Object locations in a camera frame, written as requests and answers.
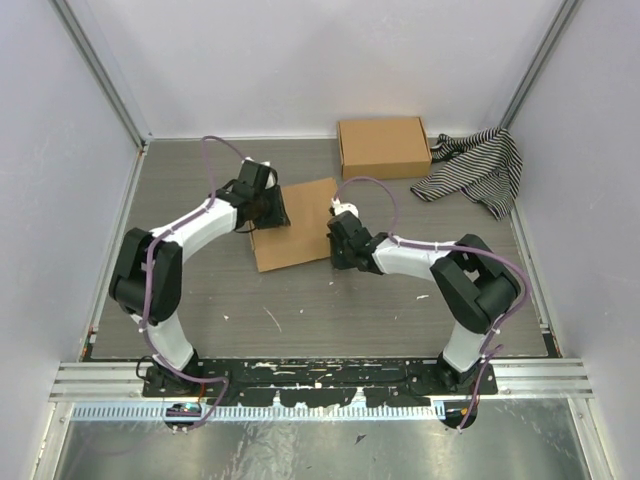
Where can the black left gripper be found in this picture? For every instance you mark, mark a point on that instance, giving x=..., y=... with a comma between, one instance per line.
x=280, y=217

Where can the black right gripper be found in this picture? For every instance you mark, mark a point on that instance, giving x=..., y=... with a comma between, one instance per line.
x=338, y=262

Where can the brown cardboard box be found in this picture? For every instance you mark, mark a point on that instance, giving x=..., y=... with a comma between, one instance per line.
x=305, y=239
x=384, y=148

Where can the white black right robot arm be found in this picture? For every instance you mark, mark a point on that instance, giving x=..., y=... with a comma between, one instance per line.
x=480, y=288

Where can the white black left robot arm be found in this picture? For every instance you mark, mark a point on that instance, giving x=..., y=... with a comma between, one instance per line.
x=147, y=279

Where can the folded brown cardboard box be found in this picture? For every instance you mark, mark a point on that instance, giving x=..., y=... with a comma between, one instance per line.
x=384, y=148

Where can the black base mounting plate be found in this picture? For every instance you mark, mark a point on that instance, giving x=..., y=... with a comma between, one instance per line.
x=313, y=382

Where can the striped black white cloth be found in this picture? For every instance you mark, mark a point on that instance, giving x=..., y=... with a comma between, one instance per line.
x=486, y=167

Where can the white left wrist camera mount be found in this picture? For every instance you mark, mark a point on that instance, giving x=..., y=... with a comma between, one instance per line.
x=259, y=176

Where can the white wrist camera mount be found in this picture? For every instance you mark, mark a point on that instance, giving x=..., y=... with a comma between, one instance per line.
x=259, y=176
x=338, y=207

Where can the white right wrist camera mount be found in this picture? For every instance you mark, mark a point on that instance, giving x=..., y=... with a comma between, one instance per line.
x=338, y=207

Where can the aluminium front frame rail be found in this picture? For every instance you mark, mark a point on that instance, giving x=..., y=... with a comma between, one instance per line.
x=516, y=378

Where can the left aluminium corner post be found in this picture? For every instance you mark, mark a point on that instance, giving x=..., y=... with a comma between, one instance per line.
x=82, y=42

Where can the aluminium corner post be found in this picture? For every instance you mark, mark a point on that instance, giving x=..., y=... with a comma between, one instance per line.
x=559, y=24
x=82, y=42

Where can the slotted grey cable duct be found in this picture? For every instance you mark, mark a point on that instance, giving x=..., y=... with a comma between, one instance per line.
x=160, y=410

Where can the right aluminium corner post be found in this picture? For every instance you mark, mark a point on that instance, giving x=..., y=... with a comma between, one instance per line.
x=559, y=24

